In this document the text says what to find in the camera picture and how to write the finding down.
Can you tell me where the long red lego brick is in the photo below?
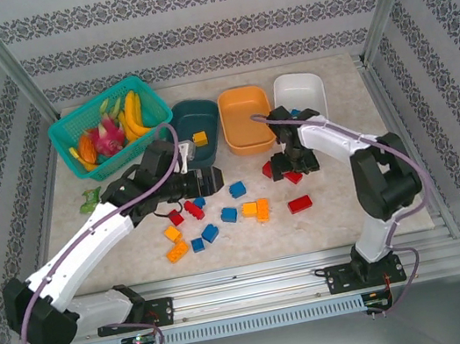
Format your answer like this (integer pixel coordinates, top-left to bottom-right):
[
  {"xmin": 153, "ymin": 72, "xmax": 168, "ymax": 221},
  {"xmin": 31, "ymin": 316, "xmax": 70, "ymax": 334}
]
[
  {"xmin": 182, "ymin": 197, "xmax": 207, "ymax": 223},
  {"xmin": 285, "ymin": 193, "xmax": 314, "ymax": 216}
]

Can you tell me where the long yellow lego brick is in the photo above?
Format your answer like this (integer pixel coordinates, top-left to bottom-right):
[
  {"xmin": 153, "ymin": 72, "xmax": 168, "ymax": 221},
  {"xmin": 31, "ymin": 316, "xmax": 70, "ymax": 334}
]
[
  {"xmin": 254, "ymin": 197, "xmax": 273, "ymax": 224},
  {"xmin": 162, "ymin": 240, "xmax": 192, "ymax": 264}
]

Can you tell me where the white plastic container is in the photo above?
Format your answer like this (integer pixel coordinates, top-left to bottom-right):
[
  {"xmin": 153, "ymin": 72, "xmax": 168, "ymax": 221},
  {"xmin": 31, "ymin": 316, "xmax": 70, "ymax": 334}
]
[{"xmin": 270, "ymin": 68, "xmax": 331, "ymax": 127}]

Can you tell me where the dark teal plastic container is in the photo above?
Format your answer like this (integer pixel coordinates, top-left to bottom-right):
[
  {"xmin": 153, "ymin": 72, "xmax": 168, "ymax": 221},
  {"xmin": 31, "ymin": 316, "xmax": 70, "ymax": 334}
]
[{"xmin": 164, "ymin": 94, "xmax": 229, "ymax": 170}]

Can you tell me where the orange plastic container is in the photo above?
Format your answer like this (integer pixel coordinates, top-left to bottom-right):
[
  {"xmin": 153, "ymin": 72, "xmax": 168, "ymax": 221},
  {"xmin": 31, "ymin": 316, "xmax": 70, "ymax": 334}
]
[{"xmin": 214, "ymin": 82, "xmax": 280, "ymax": 161}]

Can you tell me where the green toy lettuce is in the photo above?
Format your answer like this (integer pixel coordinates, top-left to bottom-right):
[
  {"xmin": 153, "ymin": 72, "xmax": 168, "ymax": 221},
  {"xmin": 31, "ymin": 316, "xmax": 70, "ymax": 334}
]
[{"xmin": 75, "ymin": 186, "xmax": 107, "ymax": 216}]

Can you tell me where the pink toy dragon fruit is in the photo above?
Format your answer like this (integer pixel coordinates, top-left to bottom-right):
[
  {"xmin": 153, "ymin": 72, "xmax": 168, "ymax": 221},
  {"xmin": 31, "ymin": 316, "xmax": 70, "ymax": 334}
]
[{"xmin": 86, "ymin": 113, "xmax": 129, "ymax": 158}]

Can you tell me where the marble board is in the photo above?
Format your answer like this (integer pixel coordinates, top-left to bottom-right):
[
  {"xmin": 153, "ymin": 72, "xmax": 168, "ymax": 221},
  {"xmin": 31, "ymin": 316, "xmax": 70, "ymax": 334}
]
[{"xmin": 20, "ymin": 42, "xmax": 442, "ymax": 300}]

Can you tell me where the yellow toy banana bunch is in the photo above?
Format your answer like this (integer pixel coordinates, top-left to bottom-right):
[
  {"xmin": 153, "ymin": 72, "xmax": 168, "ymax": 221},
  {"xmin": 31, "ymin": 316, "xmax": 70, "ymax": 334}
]
[{"xmin": 114, "ymin": 87, "xmax": 155, "ymax": 145}]

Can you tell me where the teal plastic mesh basket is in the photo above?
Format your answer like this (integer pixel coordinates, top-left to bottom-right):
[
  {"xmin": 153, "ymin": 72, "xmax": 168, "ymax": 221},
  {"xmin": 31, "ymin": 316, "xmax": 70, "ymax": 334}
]
[{"xmin": 40, "ymin": 69, "xmax": 183, "ymax": 189}]

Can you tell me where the orange toy fruit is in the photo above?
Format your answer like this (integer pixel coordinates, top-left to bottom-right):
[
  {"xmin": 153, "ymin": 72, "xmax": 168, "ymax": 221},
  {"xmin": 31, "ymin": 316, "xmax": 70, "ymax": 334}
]
[{"xmin": 75, "ymin": 132, "xmax": 100, "ymax": 166}]

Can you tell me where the small yellow toy piece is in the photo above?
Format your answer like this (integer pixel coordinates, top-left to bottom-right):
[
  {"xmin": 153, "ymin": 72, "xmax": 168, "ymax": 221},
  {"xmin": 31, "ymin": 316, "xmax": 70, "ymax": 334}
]
[{"xmin": 68, "ymin": 142, "xmax": 99, "ymax": 174}]

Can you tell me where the black mounting plate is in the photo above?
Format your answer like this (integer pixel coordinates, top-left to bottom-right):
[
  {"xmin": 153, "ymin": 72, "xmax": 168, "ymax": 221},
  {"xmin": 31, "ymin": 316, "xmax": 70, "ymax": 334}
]
[
  {"xmin": 322, "ymin": 253, "xmax": 407, "ymax": 297},
  {"xmin": 93, "ymin": 297, "xmax": 177, "ymax": 339}
]

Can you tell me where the small circuit board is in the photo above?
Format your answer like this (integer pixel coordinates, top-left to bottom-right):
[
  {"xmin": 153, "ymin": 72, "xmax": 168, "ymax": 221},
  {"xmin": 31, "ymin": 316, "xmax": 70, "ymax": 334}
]
[
  {"xmin": 119, "ymin": 333, "xmax": 158, "ymax": 344},
  {"xmin": 363, "ymin": 297, "xmax": 394, "ymax": 314}
]

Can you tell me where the thin black cable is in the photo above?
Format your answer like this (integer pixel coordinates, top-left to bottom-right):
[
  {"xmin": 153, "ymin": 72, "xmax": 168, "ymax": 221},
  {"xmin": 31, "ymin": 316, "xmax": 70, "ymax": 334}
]
[{"xmin": 154, "ymin": 201, "xmax": 186, "ymax": 221}]

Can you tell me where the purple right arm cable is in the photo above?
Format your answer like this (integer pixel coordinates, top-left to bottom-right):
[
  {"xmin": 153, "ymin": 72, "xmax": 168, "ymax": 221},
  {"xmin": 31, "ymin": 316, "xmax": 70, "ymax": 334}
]
[{"xmin": 249, "ymin": 86, "xmax": 453, "ymax": 334}]

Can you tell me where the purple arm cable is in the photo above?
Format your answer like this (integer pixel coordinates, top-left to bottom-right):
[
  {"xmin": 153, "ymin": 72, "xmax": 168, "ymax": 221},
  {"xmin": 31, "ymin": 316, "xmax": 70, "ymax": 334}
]
[
  {"xmin": 249, "ymin": 86, "xmax": 453, "ymax": 334},
  {"xmin": 0, "ymin": 120, "xmax": 216, "ymax": 344}
]

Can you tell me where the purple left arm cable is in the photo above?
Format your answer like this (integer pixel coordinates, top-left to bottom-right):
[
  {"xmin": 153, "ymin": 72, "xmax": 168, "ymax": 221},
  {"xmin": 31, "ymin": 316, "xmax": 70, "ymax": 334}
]
[{"xmin": 0, "ymin": 120, "xmax": 216, "ymax": 344}]

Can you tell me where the aluminium side rail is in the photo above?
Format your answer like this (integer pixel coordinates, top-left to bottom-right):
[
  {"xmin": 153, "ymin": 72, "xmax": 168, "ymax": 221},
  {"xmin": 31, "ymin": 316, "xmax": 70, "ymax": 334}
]
[
  {"xmin": 354, "ymin": 41, "xmax": 460, "ymax": 250},
  {"xmin": 0, "ymin": 117, "xmax": 99, "ymax": 344}
]

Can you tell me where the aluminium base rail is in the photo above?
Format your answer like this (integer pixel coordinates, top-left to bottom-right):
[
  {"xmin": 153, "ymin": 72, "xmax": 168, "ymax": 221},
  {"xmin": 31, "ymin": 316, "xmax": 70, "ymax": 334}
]
[{"xmin": 71, "ymin": 227, "xmax": 460, "ymax": 342}]

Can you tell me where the slotted metal cable duct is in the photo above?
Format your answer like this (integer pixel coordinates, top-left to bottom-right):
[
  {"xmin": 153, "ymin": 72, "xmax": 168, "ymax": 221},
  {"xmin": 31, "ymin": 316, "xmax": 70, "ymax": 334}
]
[{"xmin": 70, "ymin": 292, "xmax": 367, "ymax": 344}]

